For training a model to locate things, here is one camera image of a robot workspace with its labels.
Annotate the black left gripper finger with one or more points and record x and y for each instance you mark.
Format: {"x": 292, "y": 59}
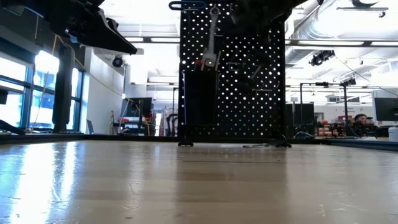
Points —
{"x": 112, "y": 24}
{"x": 105, "y": 37}

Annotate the large chrome combination wrench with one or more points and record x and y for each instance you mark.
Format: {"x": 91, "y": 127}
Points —
{"x": 213, "y": 31}

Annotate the small chrome combination wrench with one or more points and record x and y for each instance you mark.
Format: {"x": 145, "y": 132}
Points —
{"x": 255, "y": 145}

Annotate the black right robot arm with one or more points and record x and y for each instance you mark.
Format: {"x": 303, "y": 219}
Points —
{"x": 280, "y": 6}

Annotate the ceiling light strip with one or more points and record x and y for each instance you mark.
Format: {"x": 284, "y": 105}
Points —
{"x": 329, "y": 42}
{"x": 152, "y": 39}

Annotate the metal loop pegboard hook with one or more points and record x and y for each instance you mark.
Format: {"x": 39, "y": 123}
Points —
{"x": 189, "y": 10}

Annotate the black building column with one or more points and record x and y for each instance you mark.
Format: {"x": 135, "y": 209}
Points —
{"x": 63, "y": 93}

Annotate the black ceiling spotlight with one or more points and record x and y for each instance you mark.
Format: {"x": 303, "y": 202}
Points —
{"x": 320, "y": 58}

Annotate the black computer monitor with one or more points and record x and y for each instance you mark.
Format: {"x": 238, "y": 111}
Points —
{"x": 387, "y": 109}
{"x": 136, "y": 109}

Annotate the black metal pegboard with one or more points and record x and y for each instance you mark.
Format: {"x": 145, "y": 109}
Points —
{"x": 248, "y": 118}

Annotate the black cabinet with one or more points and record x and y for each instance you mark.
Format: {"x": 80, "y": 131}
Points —
{"x": 301, "y": 119}

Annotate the black metal stand rig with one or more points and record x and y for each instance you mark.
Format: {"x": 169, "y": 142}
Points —
{"x": 345, "y": 105}

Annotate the person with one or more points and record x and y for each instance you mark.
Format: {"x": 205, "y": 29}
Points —
{"x": 360, "y": 123}

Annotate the white container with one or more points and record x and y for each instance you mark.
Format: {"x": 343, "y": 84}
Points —
{"x": 393, "y": 134}

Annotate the black wall camera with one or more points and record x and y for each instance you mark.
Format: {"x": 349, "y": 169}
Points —
{"x": 117, "y": 61}

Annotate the silver ceiling duct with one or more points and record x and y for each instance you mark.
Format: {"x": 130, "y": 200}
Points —
{"x": 304, "y": 31}

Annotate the black aluminium table frame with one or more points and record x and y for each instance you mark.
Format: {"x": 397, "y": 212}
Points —
{"x": 93, "y": 137}

